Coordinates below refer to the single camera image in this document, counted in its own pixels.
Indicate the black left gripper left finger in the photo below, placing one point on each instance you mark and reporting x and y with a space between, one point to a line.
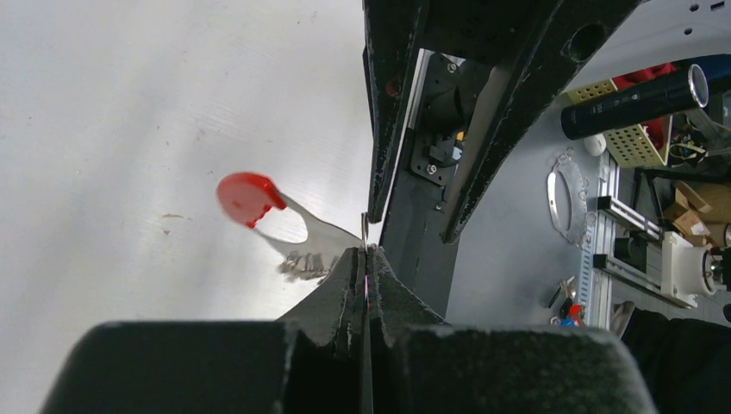
304 362

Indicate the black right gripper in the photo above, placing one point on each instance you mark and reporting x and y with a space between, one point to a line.
495 67

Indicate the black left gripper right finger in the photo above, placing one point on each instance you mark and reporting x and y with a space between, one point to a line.
422 364

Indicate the red-handled metal key holder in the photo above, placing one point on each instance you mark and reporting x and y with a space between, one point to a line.
310 246

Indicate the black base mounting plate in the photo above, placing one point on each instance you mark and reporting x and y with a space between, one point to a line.
412 242

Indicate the yellow perforated basket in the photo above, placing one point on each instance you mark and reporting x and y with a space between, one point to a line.
644 144

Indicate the spare metal key holder plate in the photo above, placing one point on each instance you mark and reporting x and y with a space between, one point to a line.
568 201

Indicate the black cylinder bottle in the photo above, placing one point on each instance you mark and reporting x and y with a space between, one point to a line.
665 95

